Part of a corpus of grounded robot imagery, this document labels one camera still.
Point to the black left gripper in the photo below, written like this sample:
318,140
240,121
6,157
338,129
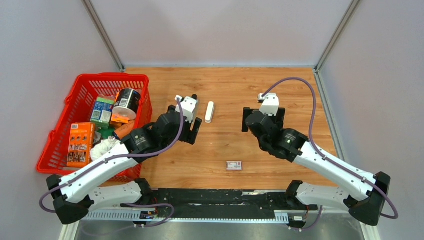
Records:
190,136

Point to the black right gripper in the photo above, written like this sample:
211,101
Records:
278,120

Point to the white stapler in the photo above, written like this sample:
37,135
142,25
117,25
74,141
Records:
209,112

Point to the red white staple box sleeve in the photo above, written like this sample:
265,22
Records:
234,166

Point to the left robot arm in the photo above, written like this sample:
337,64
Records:
79,193

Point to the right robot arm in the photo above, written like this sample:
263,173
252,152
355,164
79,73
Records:
362,194

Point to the black white cylindrical can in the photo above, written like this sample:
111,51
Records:
134,101

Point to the orange tube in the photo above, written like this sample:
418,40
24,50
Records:
123,130

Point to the orange snack packet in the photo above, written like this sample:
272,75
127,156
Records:
119,119

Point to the green blue carton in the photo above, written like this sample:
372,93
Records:
102,112

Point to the crumpled white plastic bag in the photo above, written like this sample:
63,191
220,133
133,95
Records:
103,147

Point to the orange product box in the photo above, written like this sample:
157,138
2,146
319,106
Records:
81,140

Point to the red plastic basket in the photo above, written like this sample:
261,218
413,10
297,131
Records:
67,148

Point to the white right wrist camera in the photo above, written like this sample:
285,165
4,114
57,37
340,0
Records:
269,104

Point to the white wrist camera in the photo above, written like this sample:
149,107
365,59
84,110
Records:
189,107
269,104

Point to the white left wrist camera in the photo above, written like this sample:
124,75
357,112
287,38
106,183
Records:
189,107

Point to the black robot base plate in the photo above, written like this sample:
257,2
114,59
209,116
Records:
217,203

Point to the white slotted cable duct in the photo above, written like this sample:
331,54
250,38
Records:
134,215

